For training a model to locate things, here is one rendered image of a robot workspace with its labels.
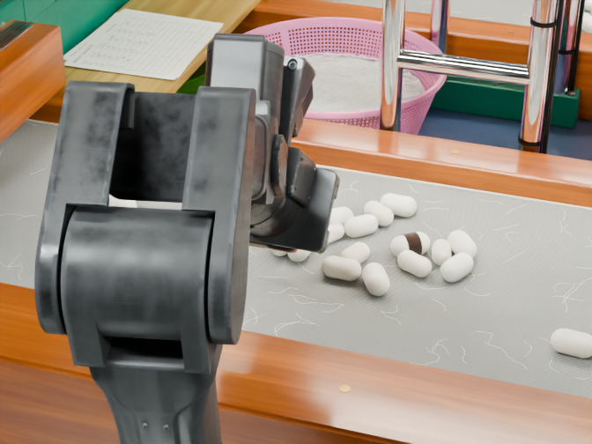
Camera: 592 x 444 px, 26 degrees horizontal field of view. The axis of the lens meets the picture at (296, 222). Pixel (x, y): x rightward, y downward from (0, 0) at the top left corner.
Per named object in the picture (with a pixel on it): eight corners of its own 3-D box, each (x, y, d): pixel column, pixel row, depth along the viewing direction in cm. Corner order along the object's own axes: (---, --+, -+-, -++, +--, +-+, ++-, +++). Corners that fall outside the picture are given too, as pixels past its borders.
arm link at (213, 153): (167, 110, 88) (43, 70, 58) (298, 116, 88) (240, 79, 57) (159, 288, 89) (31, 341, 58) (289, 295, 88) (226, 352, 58)
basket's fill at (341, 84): (398, 188, 141) (401, 142, 138) (208, 158, 147) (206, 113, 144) (443, 101, 159) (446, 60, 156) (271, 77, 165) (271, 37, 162)
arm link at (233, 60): (188, 57, 97) (160, 5, 85) (301, 62, 97) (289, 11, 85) (176, 207, 95) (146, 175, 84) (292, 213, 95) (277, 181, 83)
